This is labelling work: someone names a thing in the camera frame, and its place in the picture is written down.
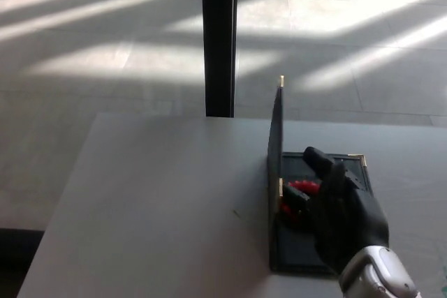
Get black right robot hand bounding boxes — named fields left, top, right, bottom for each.
left=278, top=146, right=390, bottom=276

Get black USC diary gold corners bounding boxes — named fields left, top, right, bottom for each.
left=266, top=75, right=374, bottom=277

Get black vertical pillar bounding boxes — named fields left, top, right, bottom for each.
left=200, top=0, right=240, bottom=118

